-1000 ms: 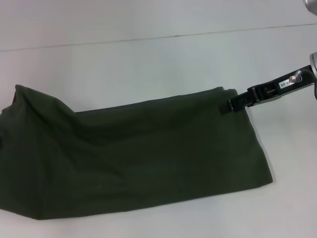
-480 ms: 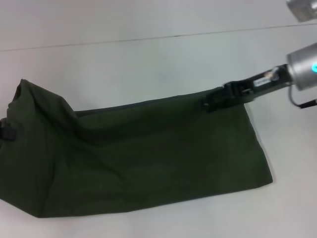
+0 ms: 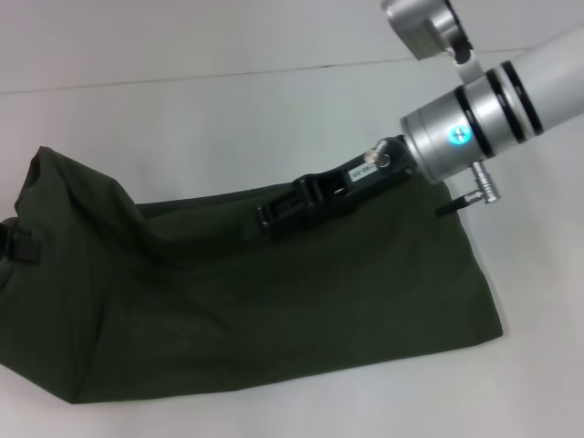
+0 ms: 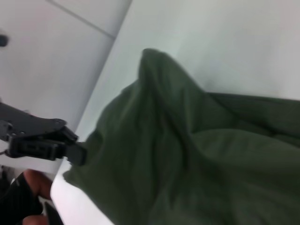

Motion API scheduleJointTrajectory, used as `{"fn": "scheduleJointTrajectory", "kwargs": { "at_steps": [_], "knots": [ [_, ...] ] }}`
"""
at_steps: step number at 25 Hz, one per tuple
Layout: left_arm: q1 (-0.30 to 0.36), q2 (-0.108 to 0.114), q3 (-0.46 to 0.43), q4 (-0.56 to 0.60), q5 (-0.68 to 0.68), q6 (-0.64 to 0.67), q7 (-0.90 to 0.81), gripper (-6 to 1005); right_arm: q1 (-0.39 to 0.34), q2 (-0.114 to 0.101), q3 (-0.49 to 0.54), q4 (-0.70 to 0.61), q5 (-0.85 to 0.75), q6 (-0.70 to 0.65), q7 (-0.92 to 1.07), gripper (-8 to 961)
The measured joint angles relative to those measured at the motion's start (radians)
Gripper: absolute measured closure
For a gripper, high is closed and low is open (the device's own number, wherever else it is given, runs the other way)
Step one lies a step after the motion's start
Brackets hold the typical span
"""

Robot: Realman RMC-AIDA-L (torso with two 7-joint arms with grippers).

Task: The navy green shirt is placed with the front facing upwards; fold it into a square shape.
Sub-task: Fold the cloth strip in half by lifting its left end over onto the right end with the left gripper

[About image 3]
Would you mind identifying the dark green FREE t-shirt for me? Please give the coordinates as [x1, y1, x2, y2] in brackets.
[0, 145, 506, 417]

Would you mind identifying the silver right wrist cable connector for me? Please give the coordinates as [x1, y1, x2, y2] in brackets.
[435, 159, 502, 218]

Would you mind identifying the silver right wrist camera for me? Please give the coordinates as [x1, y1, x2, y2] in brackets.
[381, 0, 478, 61]

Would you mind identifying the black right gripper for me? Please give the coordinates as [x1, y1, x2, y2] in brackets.
[255, 134, 419, 242]

